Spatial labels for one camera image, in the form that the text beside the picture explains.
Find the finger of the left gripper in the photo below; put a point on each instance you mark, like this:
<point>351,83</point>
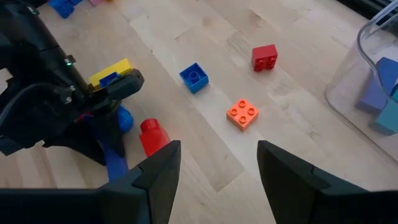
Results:
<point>112,127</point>
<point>84,140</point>

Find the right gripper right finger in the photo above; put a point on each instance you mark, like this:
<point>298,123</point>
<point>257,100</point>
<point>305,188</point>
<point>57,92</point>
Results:
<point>311,199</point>

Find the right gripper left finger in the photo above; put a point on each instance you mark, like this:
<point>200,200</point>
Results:
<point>93,205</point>

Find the red block with round knob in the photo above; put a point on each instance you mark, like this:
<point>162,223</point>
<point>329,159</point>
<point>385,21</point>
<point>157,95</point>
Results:
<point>152,137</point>

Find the indigo long block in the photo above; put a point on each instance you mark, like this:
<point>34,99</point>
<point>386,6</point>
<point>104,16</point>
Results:
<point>116,169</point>
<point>371,99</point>

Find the blue small square block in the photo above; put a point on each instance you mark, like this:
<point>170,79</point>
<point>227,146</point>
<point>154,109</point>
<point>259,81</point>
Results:
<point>109,80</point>
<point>194,77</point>

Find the yellow long block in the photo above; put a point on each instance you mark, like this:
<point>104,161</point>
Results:
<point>115,67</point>

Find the orange small square block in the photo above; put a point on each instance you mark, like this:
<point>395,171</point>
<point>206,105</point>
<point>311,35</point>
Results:
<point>242,114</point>

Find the teal long block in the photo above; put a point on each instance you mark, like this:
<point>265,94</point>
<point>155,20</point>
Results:
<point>387,119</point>

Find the pink long block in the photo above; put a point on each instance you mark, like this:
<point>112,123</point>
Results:
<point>95,2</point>

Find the red small square block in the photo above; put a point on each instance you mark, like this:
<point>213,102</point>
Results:
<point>264,57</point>

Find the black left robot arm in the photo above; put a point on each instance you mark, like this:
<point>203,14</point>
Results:
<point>31,31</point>

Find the clear plastic bin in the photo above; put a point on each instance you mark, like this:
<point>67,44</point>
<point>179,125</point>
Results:
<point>348,102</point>

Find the black table frame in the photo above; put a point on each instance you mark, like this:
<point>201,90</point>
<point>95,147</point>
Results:
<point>373,7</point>

